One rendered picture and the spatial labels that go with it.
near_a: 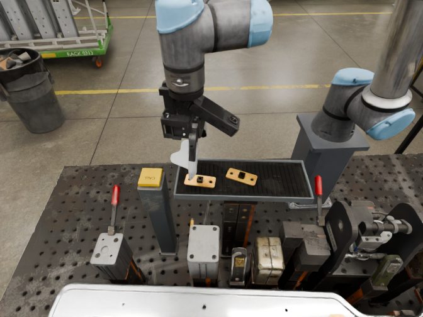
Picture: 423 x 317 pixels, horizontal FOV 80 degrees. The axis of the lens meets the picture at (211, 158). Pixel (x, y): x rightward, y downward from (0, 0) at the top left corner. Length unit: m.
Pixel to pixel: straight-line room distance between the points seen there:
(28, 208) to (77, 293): 1.73
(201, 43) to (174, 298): 0.60
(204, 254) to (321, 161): 0.59
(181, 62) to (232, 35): 0.09
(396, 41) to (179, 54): 0.49
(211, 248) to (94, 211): 0.77
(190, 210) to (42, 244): 0.63
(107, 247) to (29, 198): 1.83
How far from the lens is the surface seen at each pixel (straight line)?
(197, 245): 0.67
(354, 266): 0.90
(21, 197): 2.61
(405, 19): 0.71
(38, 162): 2.83
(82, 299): 0.81
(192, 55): 0.45
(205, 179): 0.71
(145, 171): 0.76
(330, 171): 1.10
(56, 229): 1.33
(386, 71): 0.77
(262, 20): 0.48
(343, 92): 0.92
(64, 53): 4.12
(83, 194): 1.40
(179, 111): 0.54
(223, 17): 0.46
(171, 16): 0.43
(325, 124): 0.98
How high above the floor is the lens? 1.71
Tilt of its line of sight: 46 degrees down
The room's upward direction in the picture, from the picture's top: straight up
